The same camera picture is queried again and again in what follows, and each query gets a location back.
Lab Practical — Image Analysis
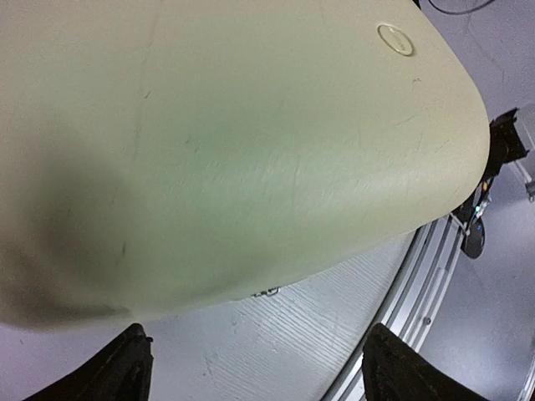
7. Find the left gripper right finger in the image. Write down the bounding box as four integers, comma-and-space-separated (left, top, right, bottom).
362, 323, 485, 401

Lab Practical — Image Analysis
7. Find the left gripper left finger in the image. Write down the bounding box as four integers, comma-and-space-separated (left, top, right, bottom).
28, 323, 154, 401

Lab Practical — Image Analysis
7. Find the pale yellow hard-shell suitcase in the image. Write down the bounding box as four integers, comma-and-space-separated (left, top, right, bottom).
1, 1, 490, 329

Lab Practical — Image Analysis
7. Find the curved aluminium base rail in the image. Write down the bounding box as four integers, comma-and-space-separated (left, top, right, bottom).
325, 166, 535, 401

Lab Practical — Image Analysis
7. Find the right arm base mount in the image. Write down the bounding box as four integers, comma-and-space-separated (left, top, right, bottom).
451, 108, 529, 259

